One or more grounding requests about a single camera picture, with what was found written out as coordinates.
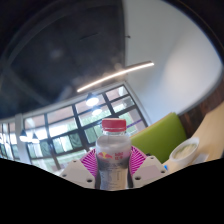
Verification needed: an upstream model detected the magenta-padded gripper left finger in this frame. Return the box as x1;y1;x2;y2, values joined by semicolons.
59;148;98;189

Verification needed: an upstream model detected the curved linear ceiling light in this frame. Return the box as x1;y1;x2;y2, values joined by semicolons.
76;60;155;94

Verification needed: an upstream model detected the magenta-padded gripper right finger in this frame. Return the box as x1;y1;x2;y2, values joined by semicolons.
129;145;169;189

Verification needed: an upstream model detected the white bowl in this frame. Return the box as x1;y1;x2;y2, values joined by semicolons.
168;137;200;166

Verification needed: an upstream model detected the green upholstered bench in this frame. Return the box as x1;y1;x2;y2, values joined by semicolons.
129;112;188;164

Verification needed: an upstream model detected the clear red-capped drink bottle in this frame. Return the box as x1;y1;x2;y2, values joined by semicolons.
94;117;133;191

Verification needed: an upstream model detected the group of pendant lamps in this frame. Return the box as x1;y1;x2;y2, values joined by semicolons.
18;92;104;145

